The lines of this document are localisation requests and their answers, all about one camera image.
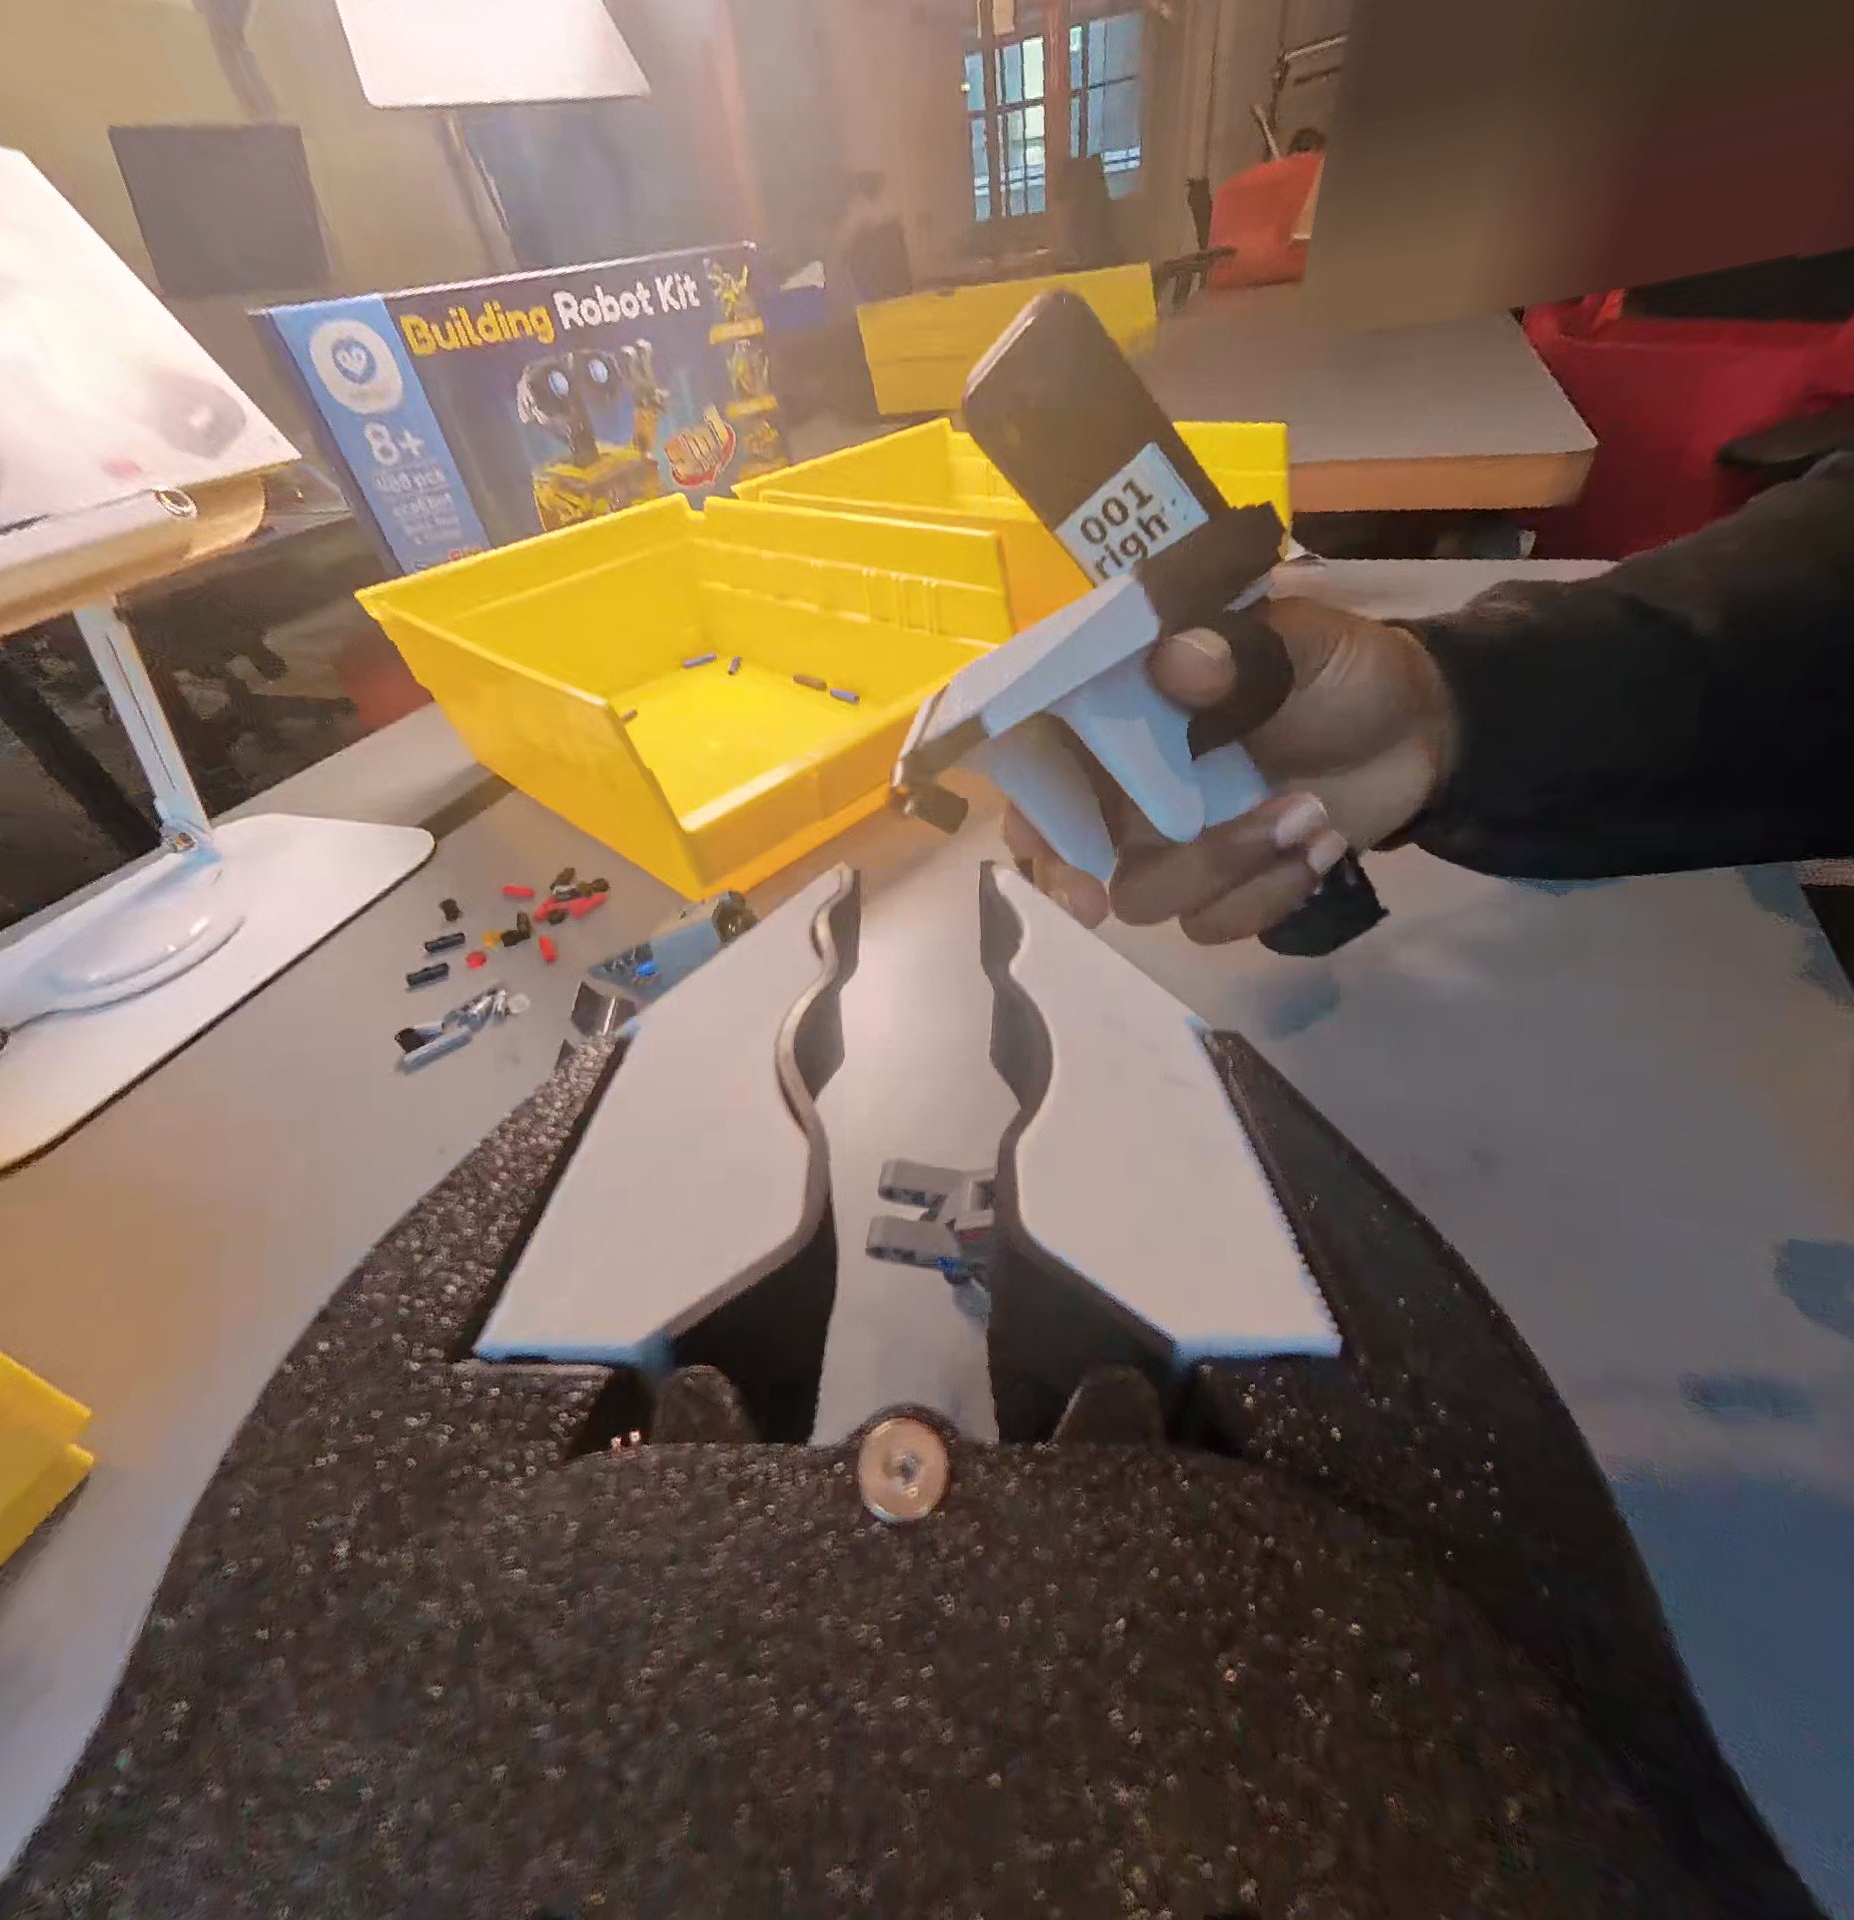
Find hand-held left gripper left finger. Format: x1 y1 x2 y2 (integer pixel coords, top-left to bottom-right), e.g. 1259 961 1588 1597
474 862 867 1370

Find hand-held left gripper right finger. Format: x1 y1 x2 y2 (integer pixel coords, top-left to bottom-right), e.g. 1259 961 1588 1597
978 858 1346 1374

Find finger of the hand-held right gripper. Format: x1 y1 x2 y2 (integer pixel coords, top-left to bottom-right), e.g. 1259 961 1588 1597
888 577 1172 799

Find grey motor block assembly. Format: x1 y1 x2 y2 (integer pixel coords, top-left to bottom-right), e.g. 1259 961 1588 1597
570 889 760 1041

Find grey desk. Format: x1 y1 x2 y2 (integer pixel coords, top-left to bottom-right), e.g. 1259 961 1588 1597
0 555 1854 1920

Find person's right hand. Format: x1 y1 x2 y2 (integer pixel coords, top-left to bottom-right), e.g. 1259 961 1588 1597
1002 596 1465 949

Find yellow plastic parts bin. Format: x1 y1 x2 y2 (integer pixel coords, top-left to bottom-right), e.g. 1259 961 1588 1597
732 416 1293 632
356 494 1020 903
0 1333 97 1601
857 265 1158 420

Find small grey connector pieces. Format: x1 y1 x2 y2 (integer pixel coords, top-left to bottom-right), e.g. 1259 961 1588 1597
394 987 532 1071

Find scattered small building pins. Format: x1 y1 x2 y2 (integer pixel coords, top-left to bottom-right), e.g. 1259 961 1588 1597
404 866 614 993

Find white side table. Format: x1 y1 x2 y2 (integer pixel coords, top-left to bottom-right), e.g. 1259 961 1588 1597
1136 307 1602 512

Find dark framed window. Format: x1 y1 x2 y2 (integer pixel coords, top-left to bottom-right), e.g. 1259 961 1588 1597
960 13 1153 228

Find white book stand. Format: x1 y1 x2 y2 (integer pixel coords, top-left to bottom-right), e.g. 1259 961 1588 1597
0 450 439 1189

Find red beanbag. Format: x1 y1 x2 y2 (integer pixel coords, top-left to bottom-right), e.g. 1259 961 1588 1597
1519 292 1854 561

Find blue robot kit box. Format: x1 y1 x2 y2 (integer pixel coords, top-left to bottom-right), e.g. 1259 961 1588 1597
249 243 795 550

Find white board on pole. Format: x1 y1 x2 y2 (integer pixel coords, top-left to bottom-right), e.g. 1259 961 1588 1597
335 0 652 273

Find black monitor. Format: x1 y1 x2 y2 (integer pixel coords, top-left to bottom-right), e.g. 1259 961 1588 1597
109 122 337 302

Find instruction booklet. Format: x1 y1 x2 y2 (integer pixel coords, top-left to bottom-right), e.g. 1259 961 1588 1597
0 104 303 546

